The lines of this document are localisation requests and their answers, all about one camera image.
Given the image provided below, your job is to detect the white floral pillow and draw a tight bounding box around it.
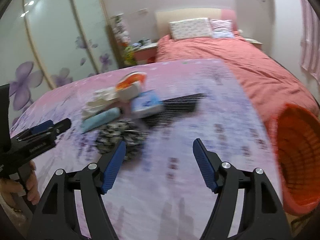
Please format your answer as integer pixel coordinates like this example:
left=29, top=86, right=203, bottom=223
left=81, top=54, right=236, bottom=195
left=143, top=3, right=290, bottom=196
left=169, top=17, right=213, bottom=40

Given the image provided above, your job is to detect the blue white packet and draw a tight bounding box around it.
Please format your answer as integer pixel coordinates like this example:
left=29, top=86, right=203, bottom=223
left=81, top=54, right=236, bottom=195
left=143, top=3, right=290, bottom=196
left=131, top=91, right=164, bottom=119

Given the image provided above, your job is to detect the pink striped pillow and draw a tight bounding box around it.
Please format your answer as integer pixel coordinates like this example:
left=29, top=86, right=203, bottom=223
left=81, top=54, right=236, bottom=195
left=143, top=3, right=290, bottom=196
left=210, top=19, right=235, bottom=38

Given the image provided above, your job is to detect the pink nightstand with mugs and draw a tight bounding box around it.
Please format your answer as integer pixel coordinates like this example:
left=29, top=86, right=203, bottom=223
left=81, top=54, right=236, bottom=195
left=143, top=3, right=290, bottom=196
left=132, top=42, right=158, bottom=65

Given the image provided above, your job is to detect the pink floral tablecloth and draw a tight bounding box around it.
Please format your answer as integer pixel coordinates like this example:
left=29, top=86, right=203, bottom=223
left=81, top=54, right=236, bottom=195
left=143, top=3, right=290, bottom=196
left=10, top=59, right=285, bottom=240

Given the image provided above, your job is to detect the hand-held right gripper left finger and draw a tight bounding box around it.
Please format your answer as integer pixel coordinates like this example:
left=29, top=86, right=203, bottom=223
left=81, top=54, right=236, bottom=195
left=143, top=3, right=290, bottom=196
left=27, top=141, right=126, bottom=240

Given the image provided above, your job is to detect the pink striped curtain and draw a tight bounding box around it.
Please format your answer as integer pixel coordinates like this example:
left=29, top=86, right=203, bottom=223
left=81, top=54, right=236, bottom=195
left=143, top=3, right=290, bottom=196
left=299, top=0, right=320, bottom=80

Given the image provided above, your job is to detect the light green cloth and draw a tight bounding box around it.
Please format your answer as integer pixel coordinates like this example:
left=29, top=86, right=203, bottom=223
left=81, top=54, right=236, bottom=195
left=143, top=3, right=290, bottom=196
left=81, top=107, right=121, bottom=133

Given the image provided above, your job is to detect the bed with coral duvet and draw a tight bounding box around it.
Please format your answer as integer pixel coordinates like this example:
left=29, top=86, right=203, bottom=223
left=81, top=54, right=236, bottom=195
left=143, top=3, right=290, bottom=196
left=155, top=31, right=318, bottom=130

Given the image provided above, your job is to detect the small white carton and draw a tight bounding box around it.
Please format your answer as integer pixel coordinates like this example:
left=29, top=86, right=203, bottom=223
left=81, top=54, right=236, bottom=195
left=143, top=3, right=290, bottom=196
left=117, top=82, right=140, bottom=103

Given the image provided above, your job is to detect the cream and pink headboard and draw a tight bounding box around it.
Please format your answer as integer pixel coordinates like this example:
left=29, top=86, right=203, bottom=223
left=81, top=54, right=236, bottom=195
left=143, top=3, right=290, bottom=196
left=155, top=8, right=237, bottom=39

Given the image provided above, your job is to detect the black comb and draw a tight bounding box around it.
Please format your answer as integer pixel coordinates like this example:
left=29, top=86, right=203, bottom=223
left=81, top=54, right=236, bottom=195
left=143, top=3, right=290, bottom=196
left=144, top=94, right=205, bottom=128

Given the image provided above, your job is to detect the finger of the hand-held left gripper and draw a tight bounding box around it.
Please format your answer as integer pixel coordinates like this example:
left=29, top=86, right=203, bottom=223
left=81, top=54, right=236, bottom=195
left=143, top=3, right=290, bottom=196
left=14, top=120, right=54, bottom=141
left=32, top=118, right=72, bottom=143

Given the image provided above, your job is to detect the wardrobe with flower doors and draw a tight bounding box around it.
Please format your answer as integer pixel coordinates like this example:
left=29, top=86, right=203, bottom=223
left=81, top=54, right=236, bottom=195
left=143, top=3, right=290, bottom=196
left=0, top=0, right=119, bottom=120

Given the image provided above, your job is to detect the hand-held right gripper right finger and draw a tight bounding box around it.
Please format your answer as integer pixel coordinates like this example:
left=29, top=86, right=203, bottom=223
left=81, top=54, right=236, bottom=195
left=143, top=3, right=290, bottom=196
left=192, top=138, right=292, bottom=240

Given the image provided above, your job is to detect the black white floral scrunchie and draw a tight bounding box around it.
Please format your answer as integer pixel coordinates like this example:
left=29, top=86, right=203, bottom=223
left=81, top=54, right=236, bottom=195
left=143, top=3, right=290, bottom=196
left=95, top=120, right=145, bottom=160

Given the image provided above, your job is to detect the person's left hand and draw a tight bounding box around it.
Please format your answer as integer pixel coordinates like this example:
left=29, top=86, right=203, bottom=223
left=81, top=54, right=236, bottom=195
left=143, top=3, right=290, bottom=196
left=0, top=161, right=40, bottom=205

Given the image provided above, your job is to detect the plastic basket with red liner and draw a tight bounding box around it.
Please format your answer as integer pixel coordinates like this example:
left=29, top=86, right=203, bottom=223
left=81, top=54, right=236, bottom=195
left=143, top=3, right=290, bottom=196
left=265, top=104, right=320, bottom=215

